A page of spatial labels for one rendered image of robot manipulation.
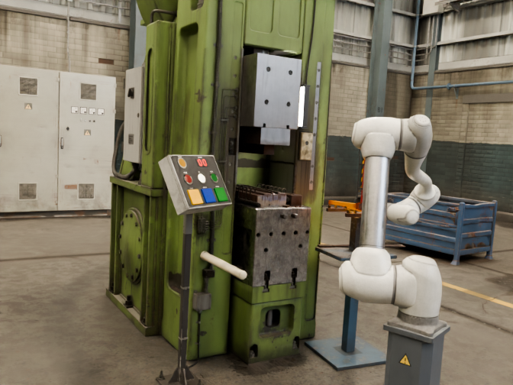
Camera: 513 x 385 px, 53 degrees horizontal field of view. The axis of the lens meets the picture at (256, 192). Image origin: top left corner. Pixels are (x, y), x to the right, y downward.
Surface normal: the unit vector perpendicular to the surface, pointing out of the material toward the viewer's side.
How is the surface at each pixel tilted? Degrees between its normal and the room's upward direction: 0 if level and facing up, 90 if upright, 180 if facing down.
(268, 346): 89
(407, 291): 91
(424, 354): 90
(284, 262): 90
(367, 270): 71
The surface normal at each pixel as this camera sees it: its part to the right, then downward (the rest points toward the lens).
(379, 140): -0.21, -0.10
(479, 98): -0.86, 0.00
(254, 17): 0.52, 0.11
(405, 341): -0.63, 0.04
